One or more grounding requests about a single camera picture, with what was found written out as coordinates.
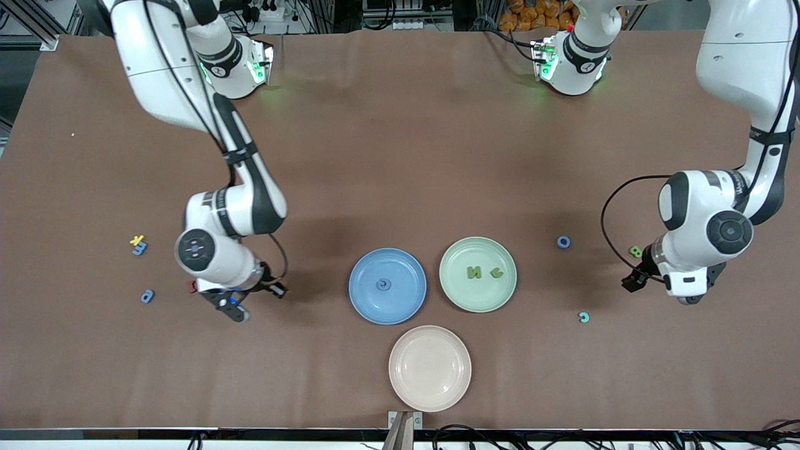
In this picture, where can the blue letter D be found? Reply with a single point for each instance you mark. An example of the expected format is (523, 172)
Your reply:
(147, 296)

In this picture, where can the beige plate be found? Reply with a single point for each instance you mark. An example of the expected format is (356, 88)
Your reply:
(430, 369)

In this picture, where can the aluminium table edge rail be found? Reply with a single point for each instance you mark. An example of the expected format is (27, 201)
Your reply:
(125, 434)

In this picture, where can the blue letter E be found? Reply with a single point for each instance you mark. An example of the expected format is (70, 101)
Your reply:
(140, 249)

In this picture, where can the blue letter O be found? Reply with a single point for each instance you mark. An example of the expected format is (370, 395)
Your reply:
(558, 242)

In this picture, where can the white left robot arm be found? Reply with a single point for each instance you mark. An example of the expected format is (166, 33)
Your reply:
(744, 62)

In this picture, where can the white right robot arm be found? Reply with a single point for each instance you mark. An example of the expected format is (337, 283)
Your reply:
(162, 75)

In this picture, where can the pile of orange objects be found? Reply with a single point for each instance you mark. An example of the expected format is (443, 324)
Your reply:
(537, 15)

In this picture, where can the blue letter G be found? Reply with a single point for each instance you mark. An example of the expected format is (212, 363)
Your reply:
(380, 285)

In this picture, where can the green plate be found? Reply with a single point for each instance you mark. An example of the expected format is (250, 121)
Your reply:
(478, 297)

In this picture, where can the blue plate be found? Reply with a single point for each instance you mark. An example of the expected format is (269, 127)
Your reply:
(400, 306)

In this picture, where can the green letter J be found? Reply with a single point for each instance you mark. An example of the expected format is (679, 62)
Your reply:
(496, 273)

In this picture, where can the teal letter C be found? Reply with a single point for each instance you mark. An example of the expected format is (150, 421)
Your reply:
(580, 317)

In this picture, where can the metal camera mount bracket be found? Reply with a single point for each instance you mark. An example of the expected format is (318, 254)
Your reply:
(403, 422)

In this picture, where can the green letter N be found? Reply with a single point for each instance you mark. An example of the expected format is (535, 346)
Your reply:
(474, 272)

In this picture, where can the brown table cover sheet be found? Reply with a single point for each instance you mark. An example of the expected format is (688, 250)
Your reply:
(400, 156)

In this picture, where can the white power strip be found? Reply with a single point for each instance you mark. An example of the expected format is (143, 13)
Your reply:
(409, 25)
(269, 11)

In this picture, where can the green letter B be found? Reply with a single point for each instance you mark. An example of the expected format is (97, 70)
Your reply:
(636, 252)

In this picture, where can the aluminium frame profile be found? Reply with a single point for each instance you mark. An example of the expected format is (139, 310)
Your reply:
(47, 28)

